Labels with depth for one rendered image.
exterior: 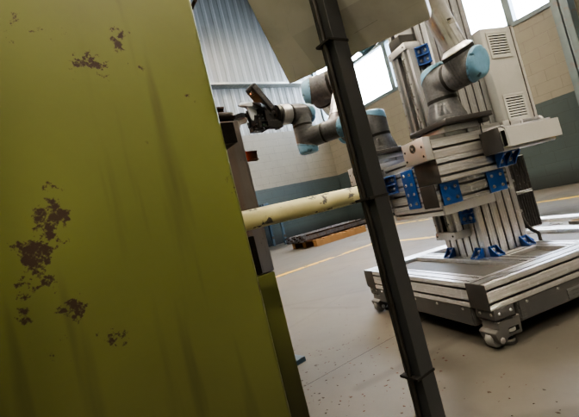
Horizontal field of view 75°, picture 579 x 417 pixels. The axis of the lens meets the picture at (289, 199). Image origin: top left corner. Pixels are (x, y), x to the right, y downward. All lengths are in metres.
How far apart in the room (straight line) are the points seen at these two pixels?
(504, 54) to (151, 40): 1.67
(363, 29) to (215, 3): 10.87
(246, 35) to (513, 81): 9.97
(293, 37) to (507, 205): 1.36
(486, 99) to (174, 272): 1.67
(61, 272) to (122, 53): 0.38
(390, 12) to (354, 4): 0.08
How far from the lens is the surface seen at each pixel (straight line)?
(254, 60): 11.32
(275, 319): 1.11
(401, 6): 0.88
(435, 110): 1.63
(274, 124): 1.37
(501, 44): 2.13
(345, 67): 0.80
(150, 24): 0.82
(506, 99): 2.04
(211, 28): 11.21
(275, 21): 0.94
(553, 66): 8.13
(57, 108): 0.72
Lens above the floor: 0.60
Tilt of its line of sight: 3 degrees up
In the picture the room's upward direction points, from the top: 14 degrees counter-clockwise
